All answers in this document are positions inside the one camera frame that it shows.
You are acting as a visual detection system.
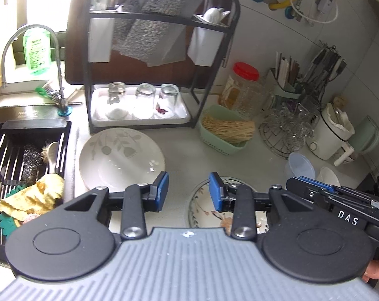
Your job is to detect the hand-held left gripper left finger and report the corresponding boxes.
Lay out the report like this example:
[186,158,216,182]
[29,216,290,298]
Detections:
[64,172,169,239]

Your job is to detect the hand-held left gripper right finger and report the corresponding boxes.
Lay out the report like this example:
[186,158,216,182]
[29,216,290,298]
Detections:
[209,172,315,240]

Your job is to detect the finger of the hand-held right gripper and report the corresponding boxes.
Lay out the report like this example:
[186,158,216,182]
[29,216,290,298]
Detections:
[286,176,335,209]

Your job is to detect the floral print deep plate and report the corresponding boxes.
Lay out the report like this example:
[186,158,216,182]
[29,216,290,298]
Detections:
[188,177,269,236]

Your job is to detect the plain white bowl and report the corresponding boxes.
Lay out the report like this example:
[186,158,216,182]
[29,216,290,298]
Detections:
[316,166,341,189]

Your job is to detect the translucent plastic container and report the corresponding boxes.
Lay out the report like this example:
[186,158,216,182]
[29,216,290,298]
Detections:
[284,152,316,189]

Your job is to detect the green plastic basket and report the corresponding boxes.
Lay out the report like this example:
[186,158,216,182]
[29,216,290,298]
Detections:
[198,104,256,156]

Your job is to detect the white leaf print plate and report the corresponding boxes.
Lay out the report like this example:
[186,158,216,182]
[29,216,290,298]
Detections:
[79,128,166,195]

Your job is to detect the large clear glass cup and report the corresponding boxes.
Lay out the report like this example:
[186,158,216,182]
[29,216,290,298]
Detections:
[284,122,314,151]

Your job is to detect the white electric pot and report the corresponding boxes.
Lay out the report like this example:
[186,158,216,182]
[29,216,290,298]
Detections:
[306,103,356,167]

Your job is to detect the bundle of dried noodles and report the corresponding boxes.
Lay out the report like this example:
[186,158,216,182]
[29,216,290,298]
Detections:
[202,114,255,146]

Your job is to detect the stemmed glass dish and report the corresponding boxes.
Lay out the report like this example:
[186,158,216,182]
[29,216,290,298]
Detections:
[294,110,312,126]

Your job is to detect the pale green jug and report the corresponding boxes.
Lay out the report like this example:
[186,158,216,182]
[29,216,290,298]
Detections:
[353,115,379,154]

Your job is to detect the white drip tray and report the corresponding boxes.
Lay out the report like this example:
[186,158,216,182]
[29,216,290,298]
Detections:
[92,85,191,125]

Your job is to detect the clear drinking glass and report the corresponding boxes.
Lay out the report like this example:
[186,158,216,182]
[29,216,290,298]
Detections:
[135,83,156,109]
[160,84,180,115]
[108,82,127,105]

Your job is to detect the red lid plastic jar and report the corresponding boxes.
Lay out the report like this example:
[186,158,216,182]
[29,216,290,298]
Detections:
[219,62,267,118]

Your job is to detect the black metal dish rack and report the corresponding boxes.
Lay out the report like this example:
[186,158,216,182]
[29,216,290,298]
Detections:
[82,0,240,134]

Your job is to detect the hanging kitchen utensils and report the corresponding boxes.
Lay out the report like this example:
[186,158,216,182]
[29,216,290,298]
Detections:
[302,41,347,92]

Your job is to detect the yellow dish cloth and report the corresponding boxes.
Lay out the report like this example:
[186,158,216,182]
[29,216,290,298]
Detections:
[0,174,65,222]

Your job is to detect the steel wool scrubber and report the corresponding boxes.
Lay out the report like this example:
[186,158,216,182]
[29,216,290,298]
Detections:
[22,144,43,182]

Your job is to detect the white utensil holder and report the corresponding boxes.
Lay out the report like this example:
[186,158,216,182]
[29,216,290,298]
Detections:
[88,9,112,63]
[187,14,224,67]

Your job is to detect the steel kitchen faucet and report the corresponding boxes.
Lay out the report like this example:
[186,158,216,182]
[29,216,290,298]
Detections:
[1,23,72,117]

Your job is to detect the stainless steel sink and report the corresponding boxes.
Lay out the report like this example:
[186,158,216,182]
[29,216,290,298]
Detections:
[0,100,75,261]

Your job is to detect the black sink drain rack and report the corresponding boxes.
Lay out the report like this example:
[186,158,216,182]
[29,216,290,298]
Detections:
[0,120,72,249]

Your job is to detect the green scrub pad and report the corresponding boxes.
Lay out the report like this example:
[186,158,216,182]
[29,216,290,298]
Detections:
[0,185,24,236]

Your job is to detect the dark wooden cutting board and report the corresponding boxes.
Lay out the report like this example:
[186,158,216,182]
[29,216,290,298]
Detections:
[65,0,241,86]

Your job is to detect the green detergent bottle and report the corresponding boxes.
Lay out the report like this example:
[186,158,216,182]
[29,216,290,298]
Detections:
[23,27,51,75]

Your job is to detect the wire cup rack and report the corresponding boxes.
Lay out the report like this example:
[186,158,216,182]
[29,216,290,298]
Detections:
[259,100,315,160]

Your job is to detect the white handled dish brush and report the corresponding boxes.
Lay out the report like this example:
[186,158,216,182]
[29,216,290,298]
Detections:
[40,141,61,176]

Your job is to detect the green handled brush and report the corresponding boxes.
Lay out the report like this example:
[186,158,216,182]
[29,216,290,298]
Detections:
[36,82,63,101]

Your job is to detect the white cable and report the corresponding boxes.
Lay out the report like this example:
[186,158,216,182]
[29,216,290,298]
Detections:
[290,0,338,24]

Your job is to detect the white wall plug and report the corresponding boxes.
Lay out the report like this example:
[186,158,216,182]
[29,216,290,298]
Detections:
[315,0,333,16]

